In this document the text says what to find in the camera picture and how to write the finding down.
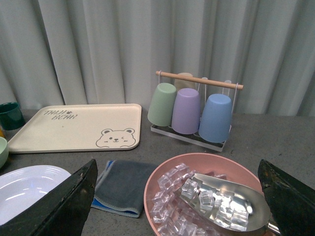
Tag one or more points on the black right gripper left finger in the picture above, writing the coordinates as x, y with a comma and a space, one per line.
61, 212

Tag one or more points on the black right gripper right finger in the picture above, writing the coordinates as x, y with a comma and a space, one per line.
291, 202

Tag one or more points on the white plate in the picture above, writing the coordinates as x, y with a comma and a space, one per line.
21, 188

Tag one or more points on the grey blue cloth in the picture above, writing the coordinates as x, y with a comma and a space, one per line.
120, 187

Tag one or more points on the pink bowl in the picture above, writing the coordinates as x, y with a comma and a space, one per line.
202, 163

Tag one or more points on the metal ice scoop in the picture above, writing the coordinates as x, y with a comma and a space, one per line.
243, 198

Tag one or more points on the light green bowl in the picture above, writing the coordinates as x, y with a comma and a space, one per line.
4, 151

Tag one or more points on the beige bear tray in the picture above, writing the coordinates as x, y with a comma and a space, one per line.
72, 128

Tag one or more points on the yellow mug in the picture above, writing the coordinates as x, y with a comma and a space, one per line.
2, 133

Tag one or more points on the dark green mug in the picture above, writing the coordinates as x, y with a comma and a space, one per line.
11, 117

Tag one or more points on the blue cup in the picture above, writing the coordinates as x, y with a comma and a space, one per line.
216, 119

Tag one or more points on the clear ice cubes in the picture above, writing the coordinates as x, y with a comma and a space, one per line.
175, 218

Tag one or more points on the green cup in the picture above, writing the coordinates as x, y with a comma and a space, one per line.
162, 103

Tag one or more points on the purple cup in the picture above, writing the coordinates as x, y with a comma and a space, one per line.
186, 111

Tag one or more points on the white curtain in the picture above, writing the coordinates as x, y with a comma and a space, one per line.
64, 52

